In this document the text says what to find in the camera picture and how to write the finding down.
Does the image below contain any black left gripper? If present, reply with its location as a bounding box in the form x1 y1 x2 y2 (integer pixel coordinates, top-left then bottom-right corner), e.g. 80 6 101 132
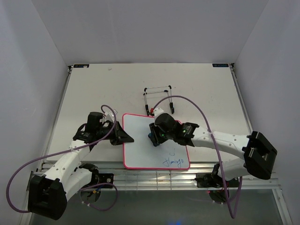
97 120 134 145

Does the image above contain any blue bone-shaped eraser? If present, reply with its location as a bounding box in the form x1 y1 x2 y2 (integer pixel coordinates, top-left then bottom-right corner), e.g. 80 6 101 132
148 133 160 147

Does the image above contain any pink-framed whiteboard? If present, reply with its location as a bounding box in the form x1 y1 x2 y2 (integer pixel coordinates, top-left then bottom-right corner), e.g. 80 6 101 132
122 113 190 170

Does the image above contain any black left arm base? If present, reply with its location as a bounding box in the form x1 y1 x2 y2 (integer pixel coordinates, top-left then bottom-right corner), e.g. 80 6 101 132
79 163 114 188

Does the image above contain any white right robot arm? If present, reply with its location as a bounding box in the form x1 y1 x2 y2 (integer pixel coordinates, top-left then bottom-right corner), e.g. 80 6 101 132
148 112 278 186

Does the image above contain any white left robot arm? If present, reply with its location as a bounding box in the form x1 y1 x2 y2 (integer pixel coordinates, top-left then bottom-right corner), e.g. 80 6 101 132
28 110 134 220

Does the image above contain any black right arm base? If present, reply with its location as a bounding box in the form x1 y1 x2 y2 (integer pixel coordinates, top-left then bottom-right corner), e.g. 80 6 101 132
195 163 227 203

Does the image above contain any black metal whiteboard stand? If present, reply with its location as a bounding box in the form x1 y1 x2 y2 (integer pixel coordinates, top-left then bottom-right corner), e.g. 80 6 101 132
143 85 175 116

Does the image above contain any right blue table label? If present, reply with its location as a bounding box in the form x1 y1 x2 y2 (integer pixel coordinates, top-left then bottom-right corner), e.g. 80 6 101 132
212 63 229 68

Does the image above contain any blue table label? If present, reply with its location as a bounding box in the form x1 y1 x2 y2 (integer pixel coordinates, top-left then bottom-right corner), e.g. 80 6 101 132
73 64 90 68
212 63 229 68

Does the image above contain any left blue table label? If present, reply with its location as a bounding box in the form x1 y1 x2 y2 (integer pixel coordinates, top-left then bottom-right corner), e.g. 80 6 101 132
73 64 90 68

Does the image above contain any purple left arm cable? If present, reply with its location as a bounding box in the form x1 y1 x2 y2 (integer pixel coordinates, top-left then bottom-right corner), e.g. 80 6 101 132
6 105 120 213

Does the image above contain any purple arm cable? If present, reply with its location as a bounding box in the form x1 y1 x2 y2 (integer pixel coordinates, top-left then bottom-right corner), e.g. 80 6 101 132
152 95 243 219
6 105 120 213

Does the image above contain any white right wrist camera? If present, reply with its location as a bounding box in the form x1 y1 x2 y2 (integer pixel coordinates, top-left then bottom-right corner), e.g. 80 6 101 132
150 108 165 117

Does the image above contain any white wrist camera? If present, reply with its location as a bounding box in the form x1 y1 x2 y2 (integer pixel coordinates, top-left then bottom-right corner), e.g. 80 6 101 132
104 109 118 122
150 108 165 117

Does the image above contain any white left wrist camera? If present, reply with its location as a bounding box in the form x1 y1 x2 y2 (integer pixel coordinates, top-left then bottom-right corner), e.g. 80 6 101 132
104 109 118 122

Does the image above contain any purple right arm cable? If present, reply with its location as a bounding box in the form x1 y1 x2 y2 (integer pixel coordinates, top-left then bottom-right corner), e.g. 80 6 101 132
152 95 243 219

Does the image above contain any aluminium table edge rail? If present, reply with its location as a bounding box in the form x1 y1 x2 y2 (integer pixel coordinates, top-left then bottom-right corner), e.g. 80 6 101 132
27 161 282 191

